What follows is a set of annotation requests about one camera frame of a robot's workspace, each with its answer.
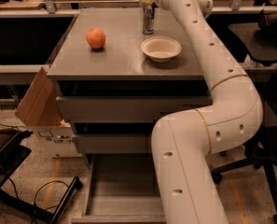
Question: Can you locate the grey top drawer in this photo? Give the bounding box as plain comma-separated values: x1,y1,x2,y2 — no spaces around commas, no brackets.
57,80,212,123

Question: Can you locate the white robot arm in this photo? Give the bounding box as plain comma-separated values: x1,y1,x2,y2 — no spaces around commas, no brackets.
140,0,263,224

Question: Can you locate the grey open bottom drawer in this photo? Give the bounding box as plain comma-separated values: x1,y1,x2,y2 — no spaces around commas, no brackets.
72,154,166,224

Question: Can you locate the black side table right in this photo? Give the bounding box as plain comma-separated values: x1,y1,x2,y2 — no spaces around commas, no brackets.
229,22,277,66

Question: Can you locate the grey middle drawer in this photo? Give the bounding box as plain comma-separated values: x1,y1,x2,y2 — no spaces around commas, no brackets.
73,122,154,154

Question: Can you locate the black stand left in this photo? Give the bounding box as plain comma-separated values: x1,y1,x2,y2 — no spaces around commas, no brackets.
0,126,83,224

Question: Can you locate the black cable on floor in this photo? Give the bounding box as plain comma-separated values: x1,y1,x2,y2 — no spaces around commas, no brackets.
30,180,71,224

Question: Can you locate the grey drawer cabinet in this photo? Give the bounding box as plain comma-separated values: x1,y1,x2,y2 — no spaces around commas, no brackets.
46,7,214,170

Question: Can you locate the brown cardboard box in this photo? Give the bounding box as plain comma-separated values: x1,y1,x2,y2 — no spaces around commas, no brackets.
15,68,81,158

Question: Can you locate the white paper bowl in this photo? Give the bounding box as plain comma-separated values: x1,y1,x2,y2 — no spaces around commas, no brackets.
141,36,182,63

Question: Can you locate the orange round fruit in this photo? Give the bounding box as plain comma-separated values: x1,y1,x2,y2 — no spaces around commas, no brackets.
86,27,106,49

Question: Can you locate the black office chair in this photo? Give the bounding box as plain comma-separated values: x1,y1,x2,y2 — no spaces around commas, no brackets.
211,70,277,224

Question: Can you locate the silver redbull can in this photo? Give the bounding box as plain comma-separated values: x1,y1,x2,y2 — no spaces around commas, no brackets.
143,3,154,35

